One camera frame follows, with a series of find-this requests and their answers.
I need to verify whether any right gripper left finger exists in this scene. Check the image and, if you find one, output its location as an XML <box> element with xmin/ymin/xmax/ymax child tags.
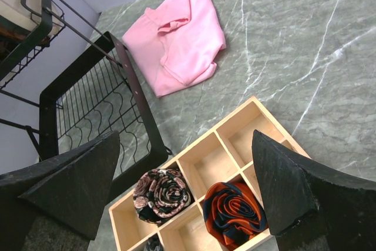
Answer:
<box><xmin>1</xmin><ymin>131</ymin><xmax>120</xmax><ymax>250</ymax></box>

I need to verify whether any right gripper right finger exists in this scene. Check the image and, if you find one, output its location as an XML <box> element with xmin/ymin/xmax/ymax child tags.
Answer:
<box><xmin>252</xmin><ymin>130</ymin><xmax>375</xmax><ymax>250</ymax></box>

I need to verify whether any orange and black rolled tie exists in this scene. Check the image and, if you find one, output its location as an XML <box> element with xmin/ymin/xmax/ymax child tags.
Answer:
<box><xmin>203</xmin><ymin>182</ymin><xmax>268</xmax><ymax>250</ymax></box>

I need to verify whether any floral rolled tie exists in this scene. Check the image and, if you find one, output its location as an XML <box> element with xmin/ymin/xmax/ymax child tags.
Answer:
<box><xmin>133</xmin><ymin>168</ymin><xmax>193</xmax><ymax>225</ymax></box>

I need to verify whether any grey rolled cloth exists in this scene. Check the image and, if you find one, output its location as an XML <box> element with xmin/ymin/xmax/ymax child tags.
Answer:
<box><xmin>143</xmin><ymin>235</ymin><xmax>164</xmax><ymax>251</ymax></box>

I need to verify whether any pink folded cloth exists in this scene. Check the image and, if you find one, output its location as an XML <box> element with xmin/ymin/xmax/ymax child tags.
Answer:
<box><xmin>122</xmin><ymin>0</ymin><xmax>226</xmax><ymax>97</ymax></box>

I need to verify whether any pale green plate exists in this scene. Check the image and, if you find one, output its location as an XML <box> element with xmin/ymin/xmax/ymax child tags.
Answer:
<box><xmin>0</xmin><ymin>0</ymin><xmax>65</xmax><ymax>40</ymax></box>

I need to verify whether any black wire dish rack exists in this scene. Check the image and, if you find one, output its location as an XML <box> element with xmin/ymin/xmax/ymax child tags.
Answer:
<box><xmin>1</xmin><ymin>0</ymin><xmax>155</xmax><ymax>174</ymax></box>

